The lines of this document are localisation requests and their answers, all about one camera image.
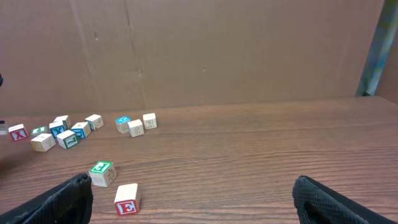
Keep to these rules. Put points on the blue X wooden block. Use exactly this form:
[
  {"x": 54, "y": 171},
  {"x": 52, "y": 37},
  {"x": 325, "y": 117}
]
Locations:
[{"x": 56, "y": 128}]

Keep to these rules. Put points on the teal edged wooden block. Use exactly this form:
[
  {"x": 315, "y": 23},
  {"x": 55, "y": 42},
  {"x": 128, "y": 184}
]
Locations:
[{"x": 95, "y": 122}]

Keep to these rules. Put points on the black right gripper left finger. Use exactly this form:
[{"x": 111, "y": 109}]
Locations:
[{"x": 69, "y": 202}]

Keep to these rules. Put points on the blue top wooden block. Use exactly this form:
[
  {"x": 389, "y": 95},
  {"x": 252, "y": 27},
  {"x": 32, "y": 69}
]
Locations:
[{"x": 122, "y": 124}]

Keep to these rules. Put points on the green L wooden block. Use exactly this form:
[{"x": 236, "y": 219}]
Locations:
[{"x": 67, "y": 139}]

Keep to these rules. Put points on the red X wooden block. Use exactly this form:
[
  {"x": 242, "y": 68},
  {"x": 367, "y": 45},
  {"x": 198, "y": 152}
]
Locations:
[{"x": 18, "y": 132}]

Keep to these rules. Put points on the yellow 7 wooden block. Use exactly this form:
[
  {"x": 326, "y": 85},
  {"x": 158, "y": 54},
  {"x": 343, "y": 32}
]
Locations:
[{"x": 43, "y": 142}]

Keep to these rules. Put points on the colourful pole in corner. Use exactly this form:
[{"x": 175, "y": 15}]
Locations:
[{"x": 379, "y": 50}]

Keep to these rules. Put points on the green letter wooden block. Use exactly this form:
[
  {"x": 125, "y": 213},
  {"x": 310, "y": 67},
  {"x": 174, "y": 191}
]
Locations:
[{"x": 103, "y": 173}]

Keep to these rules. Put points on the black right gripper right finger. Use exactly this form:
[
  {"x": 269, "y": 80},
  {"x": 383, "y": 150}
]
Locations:
[{"x": 318, "y": 204}]

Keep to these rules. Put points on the plain top wooden block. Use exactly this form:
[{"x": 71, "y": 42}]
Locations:
[{"x": 65, "y": 119}]

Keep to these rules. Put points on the green 4 wooden block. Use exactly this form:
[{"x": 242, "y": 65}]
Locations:
[{"x": 38, "y": 131}]

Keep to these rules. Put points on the letter K wooden block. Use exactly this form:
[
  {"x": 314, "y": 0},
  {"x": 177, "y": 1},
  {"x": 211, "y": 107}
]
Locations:
[{"x": 149, "y": 121}]

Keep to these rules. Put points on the red E wooden block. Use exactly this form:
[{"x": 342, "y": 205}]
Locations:
[{"x": 127, "y": 199}]

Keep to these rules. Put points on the blue framed wooden block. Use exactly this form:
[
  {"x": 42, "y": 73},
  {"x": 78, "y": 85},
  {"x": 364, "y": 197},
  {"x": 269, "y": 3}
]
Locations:
[{"x": 81, "y": 129}]

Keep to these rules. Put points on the number 3 wooden block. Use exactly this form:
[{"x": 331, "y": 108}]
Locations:
[{"x": 135, "y": 128}]

